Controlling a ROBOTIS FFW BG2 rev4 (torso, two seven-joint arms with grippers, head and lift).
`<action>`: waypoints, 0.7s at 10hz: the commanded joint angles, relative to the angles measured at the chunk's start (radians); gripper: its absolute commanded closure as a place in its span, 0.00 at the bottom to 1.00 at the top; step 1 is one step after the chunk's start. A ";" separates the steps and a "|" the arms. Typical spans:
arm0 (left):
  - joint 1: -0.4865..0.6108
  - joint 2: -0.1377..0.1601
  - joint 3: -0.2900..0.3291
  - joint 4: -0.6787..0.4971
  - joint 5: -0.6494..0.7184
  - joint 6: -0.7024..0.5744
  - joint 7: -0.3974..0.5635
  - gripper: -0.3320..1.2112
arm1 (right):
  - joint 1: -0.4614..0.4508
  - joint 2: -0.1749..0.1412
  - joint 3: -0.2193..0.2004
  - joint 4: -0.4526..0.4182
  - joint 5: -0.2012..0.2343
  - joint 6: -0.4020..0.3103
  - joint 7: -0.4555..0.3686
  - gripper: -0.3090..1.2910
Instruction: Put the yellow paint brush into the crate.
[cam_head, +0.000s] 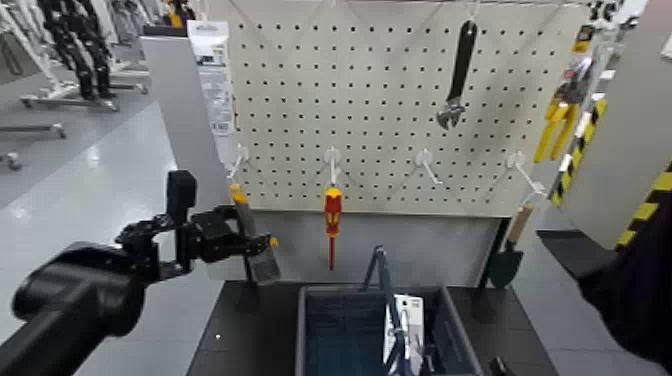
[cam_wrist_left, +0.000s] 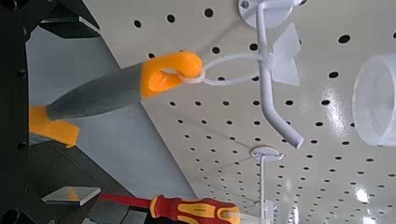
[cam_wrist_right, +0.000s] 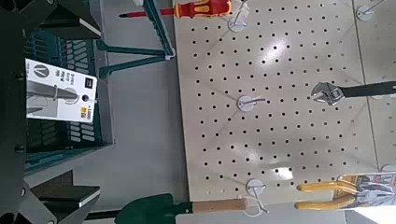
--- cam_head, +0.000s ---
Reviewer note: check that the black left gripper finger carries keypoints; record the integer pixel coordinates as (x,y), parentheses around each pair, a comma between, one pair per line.
(254,246)
(231,211)

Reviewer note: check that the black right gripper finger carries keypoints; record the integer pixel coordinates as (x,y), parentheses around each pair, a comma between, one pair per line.
(498,367)

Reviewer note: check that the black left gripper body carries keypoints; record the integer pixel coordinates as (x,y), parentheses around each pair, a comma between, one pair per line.
(212,236)

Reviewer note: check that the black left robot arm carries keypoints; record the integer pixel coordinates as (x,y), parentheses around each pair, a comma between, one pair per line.
(68,310)

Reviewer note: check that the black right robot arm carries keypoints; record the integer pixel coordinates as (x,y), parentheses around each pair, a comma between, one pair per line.
(640,294)

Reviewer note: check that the blue-grey plastic crate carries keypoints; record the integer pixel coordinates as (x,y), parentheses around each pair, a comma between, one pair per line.
(341,336)

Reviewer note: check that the white pegboard hook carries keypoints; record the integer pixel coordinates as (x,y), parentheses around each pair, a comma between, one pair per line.
(425,160)
(332,160)
(520,165)
(239,157)

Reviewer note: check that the red yellow screwdriver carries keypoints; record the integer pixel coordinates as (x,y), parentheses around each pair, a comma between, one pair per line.
(333,215)

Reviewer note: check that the grey shelf side panel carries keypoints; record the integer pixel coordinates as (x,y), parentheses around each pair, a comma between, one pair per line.
(184,131)

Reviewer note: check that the white packaged item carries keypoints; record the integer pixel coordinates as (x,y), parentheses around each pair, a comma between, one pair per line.
(412,320)

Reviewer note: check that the white hanging product card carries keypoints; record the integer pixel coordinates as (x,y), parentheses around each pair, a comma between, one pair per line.
(214,73)

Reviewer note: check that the beige pegboard panel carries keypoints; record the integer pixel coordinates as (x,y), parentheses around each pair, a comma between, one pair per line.
(378,115)

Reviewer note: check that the grey wheeled stand base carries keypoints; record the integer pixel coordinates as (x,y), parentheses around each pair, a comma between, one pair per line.
(31,130)

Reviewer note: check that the black humanoid robot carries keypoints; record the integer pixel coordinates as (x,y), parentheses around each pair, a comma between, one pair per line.
(78,47)

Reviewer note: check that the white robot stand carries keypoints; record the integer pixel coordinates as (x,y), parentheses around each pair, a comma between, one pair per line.
(47,78)

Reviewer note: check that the grey panel with hazard tape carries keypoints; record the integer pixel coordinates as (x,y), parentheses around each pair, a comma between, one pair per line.
(624,131)

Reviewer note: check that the black adjustable wrench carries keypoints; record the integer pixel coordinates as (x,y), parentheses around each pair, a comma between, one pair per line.
(459,68)

